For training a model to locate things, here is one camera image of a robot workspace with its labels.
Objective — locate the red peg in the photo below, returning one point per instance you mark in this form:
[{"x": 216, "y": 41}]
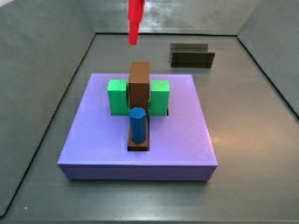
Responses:
[{"x": 135, "y": 17}]

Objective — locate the purple base board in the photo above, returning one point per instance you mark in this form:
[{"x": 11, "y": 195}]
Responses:
[{"x": 180, "y": 153}]

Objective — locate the blue hexagonal peg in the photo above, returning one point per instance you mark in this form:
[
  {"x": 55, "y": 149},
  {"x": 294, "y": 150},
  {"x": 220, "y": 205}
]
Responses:
[{"x": 138, "y": 124}]

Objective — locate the right green block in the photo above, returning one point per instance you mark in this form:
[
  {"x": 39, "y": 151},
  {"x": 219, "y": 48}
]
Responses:
[{"x": 160, "y": 90}]

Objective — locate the green block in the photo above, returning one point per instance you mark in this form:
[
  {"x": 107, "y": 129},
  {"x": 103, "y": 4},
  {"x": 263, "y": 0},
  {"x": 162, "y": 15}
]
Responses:
[
  {"x": 160, "y": 90},
  {"x": 116, "y": 92}
]

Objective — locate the left green block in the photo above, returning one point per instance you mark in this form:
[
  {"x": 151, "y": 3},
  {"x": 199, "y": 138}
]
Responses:
[{"x": 116, "y": 92}]

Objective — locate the brown L-shaped block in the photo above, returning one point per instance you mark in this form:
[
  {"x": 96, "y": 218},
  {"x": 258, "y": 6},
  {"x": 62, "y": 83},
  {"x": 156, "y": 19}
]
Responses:
[{"x": 139, "y": 99}]

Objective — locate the black angled bracket holder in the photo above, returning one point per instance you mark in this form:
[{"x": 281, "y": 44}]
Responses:
[{"x": 191, "y": 55}]

